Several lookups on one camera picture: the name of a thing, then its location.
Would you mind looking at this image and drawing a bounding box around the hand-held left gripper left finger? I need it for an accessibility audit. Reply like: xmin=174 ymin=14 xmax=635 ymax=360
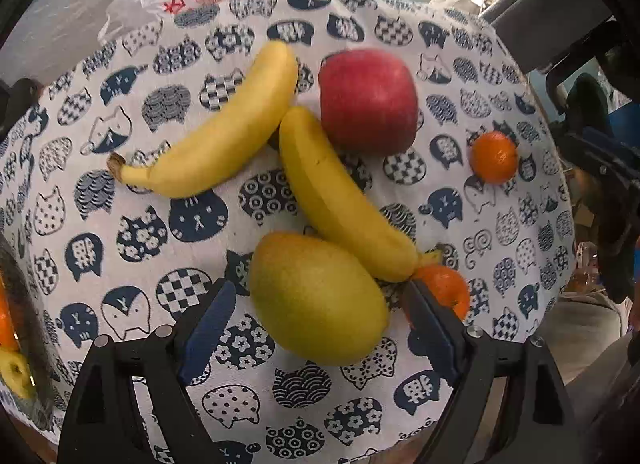
xmin=57 ymin=280 xmax=237 ymax=464

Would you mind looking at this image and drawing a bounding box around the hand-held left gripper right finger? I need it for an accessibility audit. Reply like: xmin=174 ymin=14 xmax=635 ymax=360
xmin=402 ymin=280 xmax=583 ymax=464

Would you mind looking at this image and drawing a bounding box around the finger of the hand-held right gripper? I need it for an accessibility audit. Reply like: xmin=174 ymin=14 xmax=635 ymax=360
xmin=565 ymin=126 xmax=640 ymax=185

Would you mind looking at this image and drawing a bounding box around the small orange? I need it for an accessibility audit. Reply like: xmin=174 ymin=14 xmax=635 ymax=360
xmin=407 ymin=265 xmax=471 ymax=330
xmin=469 ymin=131 xmax=519 ymax=185

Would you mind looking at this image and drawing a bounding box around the yellow-green mango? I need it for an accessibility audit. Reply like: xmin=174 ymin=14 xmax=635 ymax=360
xmin=248 ymin=231 xmax=391 ymax=367

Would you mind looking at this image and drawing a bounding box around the dark green glass plate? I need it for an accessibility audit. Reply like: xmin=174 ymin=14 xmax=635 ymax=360
xmin=0 ymin=234 xmax=61 ymax=432

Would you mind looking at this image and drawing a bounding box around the yellow banana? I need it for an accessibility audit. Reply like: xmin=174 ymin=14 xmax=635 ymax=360
xmin=278 ymin=106 xmax=443 ymax=284
xmin=107 ymin=40 xmax=299 ymax=199

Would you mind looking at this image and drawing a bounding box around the yellow green pear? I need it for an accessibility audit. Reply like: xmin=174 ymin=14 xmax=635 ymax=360
xmin=0 ymin=348 xmax=38 ymax=400

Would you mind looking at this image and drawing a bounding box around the large orange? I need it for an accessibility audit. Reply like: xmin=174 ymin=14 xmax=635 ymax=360
xmin=0 ymin=284 xmax=21 ymax=352

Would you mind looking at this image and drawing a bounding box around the red apple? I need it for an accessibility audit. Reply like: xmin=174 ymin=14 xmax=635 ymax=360
xmin=318 ymin=49 xmax=420 ymax=155

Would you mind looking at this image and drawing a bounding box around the cat print tablecloth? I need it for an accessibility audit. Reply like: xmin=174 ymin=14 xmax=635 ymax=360
xmin=0 ymin=0 xmax=576 ymax=464

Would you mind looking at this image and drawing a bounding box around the person's grey trouser leg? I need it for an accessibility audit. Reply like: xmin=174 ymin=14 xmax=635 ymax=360
xmin=540 ymin=289 xmax=631 ymax=395

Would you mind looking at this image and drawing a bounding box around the black chair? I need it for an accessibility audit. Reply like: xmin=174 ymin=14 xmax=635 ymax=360
xmin=480 ymin=0 xmax=640 ymax=145

